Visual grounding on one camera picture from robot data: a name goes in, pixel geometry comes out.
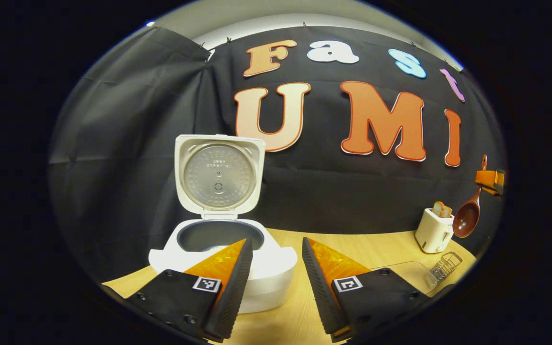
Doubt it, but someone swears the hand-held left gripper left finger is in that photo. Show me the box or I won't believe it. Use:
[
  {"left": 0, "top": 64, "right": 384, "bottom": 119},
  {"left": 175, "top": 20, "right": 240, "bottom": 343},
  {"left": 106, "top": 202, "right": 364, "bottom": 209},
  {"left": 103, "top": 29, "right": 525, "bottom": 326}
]
[{"left": 126, "top": 238, "right": 253, "bottom": 343}]

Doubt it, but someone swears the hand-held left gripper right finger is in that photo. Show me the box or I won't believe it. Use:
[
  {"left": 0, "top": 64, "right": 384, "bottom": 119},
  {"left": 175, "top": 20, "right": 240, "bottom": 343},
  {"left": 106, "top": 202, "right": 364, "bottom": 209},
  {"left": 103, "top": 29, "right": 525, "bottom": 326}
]
[{"left": 301, "top": 237, "right": 432, "bottom": 342}]

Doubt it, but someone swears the brown wooden spoon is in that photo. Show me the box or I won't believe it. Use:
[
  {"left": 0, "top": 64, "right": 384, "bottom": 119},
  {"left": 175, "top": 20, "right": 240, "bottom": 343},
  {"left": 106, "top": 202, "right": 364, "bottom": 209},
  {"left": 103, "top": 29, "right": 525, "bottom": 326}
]
[{"left": 452, "top": 154, "right": 488, "bottom": 239}]

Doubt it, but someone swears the wire chopstick holder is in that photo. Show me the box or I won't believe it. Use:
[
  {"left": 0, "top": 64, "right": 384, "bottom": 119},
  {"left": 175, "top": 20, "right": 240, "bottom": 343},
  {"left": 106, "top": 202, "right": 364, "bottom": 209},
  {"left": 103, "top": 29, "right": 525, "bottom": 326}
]
[{"left": 429, "top": 251, "right": 463, "bottom": 284}]

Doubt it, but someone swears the white rice cooker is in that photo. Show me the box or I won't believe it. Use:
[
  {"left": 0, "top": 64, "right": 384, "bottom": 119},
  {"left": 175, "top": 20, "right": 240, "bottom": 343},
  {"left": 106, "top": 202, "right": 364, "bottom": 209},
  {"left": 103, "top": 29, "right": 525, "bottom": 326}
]
[{"left": 148, "top": 134, "right": 299, "bottom": 314}]

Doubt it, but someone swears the white toaster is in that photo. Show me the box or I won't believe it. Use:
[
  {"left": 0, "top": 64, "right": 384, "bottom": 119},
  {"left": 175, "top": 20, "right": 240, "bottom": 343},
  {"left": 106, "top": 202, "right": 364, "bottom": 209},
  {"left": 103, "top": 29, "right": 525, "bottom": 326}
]
[{"left": 414, "top": 207, "right": 455, "bottom": 254}]

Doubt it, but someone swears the black backdrop cloth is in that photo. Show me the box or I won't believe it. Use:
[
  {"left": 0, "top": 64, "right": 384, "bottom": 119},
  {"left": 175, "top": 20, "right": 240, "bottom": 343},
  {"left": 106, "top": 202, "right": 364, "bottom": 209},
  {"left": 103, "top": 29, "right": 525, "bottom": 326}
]
[{"left": 48, "top": 26, "right": 507, "bottom": 284}]

